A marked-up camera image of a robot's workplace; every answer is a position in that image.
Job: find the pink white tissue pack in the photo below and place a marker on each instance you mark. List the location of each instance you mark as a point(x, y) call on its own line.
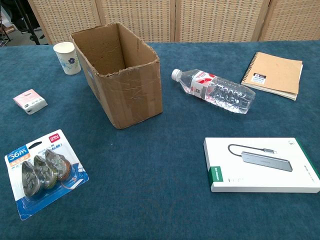
point(30, 101)

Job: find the open brown cardboard box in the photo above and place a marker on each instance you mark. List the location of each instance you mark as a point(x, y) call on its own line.
point(135, 100)

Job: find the white USB hub box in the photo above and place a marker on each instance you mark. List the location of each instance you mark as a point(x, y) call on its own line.
point(250, 170)

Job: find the clear plastic water bottle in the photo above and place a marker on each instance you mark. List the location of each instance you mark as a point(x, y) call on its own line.
point(220, 92)

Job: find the blue felt table cover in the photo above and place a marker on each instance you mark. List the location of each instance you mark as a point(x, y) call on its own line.
point(150, 187)

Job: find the woven rattan screen panel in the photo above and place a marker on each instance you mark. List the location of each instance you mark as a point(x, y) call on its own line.
point(137, 15)
point(62, 15)
point(295, 20)
point(220, 20)

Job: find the small white jar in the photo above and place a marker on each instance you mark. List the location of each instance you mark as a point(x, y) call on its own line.
point(67, 62)

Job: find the brown spiral notebook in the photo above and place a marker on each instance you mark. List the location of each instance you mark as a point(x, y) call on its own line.
point(272, 72)

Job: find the blue tape blister pack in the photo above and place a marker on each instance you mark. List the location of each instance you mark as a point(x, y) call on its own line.
point(37, 175)

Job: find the black tripod stand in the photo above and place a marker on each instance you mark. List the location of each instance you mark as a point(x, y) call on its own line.
point(32, 37)

